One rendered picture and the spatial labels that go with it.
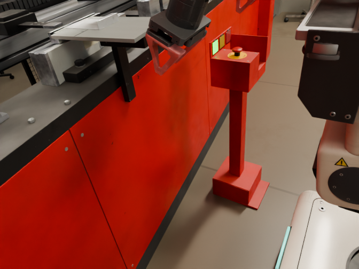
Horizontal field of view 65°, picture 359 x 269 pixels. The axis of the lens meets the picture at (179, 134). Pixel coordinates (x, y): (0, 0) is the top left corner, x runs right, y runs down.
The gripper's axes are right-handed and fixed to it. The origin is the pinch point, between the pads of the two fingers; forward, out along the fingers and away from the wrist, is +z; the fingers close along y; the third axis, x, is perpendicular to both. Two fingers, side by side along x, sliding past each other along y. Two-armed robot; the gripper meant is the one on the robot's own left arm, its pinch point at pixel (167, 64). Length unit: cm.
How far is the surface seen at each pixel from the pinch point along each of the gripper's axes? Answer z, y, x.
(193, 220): 98, -33, 27
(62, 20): 35, -34, -59
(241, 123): 51, -60, 19
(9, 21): 26, -9, -56
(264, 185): 86, -69, 49
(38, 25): 23, -13, -47
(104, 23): 12.1, -16.2, -27.0
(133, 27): 9.2, -17.4, -18.8
